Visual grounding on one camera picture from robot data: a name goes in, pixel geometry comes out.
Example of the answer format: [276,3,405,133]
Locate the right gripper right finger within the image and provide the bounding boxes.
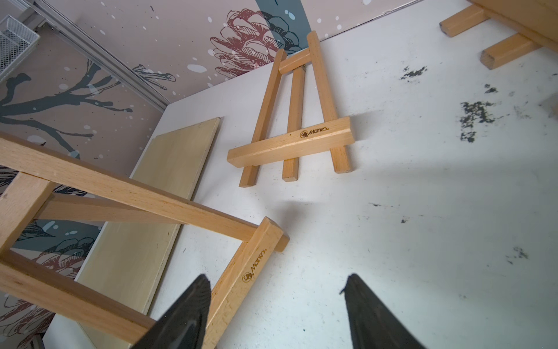
[341,273,424,349]

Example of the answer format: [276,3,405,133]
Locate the plywood board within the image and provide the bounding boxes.
[76,116,222,349]

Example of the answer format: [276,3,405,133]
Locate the white wire mesh basket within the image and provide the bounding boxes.
[1,15,40,81]

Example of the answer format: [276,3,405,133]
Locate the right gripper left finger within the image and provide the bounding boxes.
[132,274,212,349]

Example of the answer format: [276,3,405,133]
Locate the wooden easel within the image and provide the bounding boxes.
[227,31,355,188]
[1,133,289,348]
[439,1,557,70]

